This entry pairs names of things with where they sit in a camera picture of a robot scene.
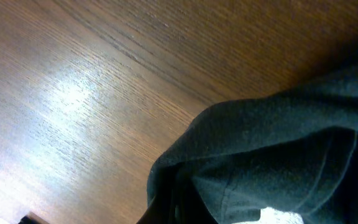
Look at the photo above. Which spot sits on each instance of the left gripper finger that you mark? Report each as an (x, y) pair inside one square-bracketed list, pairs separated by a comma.
[(32, 218)]

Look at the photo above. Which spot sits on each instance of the dark green t-shirt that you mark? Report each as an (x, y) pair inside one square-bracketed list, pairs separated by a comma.
[(296, 151)]

